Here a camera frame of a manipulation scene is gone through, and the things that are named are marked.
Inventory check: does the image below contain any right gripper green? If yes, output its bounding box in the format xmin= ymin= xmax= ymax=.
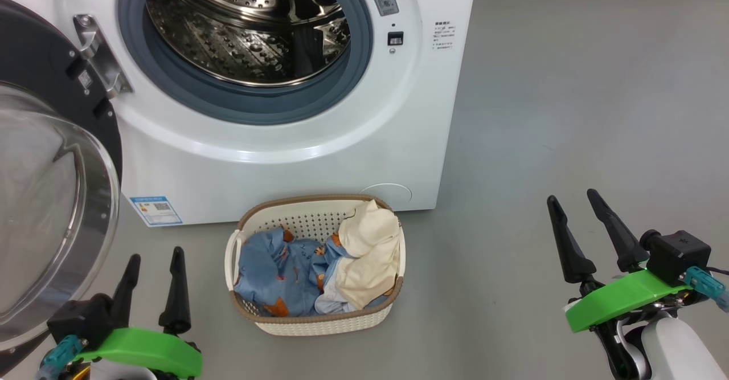
xmin=547 ymin=189 xmax=693 ymax=334

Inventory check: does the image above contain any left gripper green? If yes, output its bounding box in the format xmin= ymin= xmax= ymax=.
xmin=74 ymin=247 xmax=203 ymax=378

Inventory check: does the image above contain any blue printed garment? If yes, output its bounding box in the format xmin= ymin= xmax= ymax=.
xmin=234 ymin=227 xmax=394 ymax=318

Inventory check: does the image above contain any round grey washing machine door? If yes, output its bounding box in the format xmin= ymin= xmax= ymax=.
xmin=0 ymin=0 xmax=123 ymax=369

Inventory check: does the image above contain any cream garment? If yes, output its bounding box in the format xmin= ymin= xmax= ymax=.
xmin=335 ymin=199 xmax=400 ymax=310

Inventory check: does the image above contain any white front-load washing machine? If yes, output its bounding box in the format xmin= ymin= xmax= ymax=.
xmin=0 ymin=0 xmax=479 ymax=227

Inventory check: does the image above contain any metal door hinge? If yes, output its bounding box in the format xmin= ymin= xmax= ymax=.
xmin=73 ymin=14 xmax=133 ymax=99

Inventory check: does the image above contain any stainless steel washing machine drum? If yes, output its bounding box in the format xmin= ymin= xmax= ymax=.
xmin=145 ymin=0 xmax=351 ymax=87

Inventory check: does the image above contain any blue energy label sticker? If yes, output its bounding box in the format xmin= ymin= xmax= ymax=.
xmin=130 ymin=197 xmax=183 ymax=227

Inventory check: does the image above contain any cream basket with brown rim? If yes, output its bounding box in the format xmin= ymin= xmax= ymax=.
xmin=224 ymin=194 xmax=406 ymax=336

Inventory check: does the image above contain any round white filter cover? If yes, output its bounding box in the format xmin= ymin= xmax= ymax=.
xmin=359 ymin=183 xmax=412 ymax=205

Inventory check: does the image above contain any clear warning text sticker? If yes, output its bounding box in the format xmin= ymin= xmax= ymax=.
xmin=432 ymin=21 xmax=456 ymax=50

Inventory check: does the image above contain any left camera cable teal plug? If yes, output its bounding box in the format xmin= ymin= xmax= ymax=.
xmin=37 ymin=334 xmax=83 ymax=380

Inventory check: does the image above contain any camera cable teal plug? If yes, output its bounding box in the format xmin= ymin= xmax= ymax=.
xmin=37 ymin=334 xmax=83 ymax=380
xmin=683 ymin=266 xmax=729 ymax=312

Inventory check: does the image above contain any right camera cable teal plug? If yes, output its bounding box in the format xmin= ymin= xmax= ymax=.
xmin=683 ymin=266 xmax=729 ymax=312

